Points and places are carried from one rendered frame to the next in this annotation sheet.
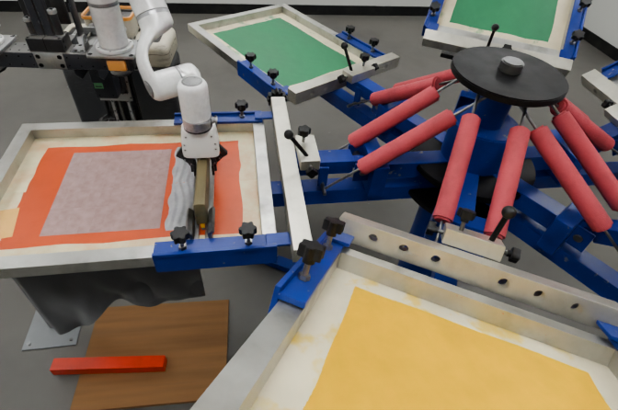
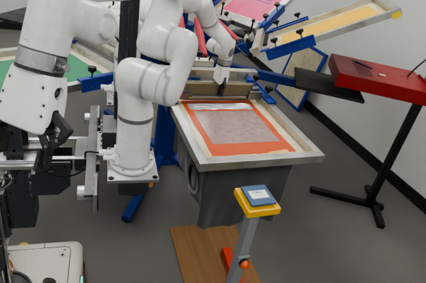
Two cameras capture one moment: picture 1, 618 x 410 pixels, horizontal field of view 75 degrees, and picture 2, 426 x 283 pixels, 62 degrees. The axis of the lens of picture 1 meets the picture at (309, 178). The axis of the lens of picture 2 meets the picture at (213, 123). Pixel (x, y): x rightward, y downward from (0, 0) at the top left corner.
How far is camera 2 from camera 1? 2.39 m
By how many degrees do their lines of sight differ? 80
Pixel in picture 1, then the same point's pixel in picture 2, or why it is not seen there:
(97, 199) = (246, 129)
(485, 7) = not seen: outside the picture
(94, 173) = (227, 133)
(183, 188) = (225, 105)
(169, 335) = (204, 256)
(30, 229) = (277, 144)
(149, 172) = (217, 116)
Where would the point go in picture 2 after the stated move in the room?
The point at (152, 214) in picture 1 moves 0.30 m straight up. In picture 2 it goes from (246, 113) to (260, 58)
